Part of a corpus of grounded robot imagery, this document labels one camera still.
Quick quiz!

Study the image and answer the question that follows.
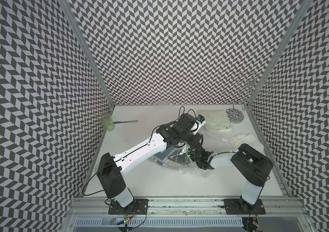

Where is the purple handled utensil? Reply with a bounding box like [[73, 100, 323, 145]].
[[113, 120, 138, 124]]

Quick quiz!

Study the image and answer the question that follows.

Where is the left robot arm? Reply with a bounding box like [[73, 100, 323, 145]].
[[97, 113, 210, 208]]

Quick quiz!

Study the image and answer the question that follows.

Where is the white towel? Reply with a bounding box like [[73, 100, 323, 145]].
[[228, 133, 264, 153]]

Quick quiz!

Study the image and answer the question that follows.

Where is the chrome wire mug stand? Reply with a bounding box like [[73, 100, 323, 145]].
[[226, 72, 273, 124]]

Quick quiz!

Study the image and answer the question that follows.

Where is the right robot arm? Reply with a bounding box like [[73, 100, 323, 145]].
[[189, 142, 273, 210]]

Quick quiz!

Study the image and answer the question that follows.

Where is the clear plastic vacuum bag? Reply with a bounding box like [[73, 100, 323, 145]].
[[149, 100, 240, 177]]

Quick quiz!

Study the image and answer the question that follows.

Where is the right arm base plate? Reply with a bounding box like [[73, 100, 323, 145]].
[[222, 198, 266, 215]]

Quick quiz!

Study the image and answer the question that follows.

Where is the pale green towel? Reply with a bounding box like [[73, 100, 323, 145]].
[[199, 110, 232, 132]]

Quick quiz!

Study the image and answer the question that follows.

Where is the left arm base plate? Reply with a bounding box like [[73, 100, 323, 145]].
[[108, 199, 149, 215]]

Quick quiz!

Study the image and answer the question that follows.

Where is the green glass cup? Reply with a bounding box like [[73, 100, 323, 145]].
[[97, 111, 115, 131]]

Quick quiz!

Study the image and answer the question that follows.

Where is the aluminium front rail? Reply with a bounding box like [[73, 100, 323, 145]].
[[67, 196, 309, 217]]

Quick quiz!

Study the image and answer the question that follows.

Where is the blue and beige towel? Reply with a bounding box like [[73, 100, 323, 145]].
[[150, 146, 183, 166]]

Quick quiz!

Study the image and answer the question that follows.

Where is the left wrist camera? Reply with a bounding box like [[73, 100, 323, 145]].
[[196, 115, 206, 127]]

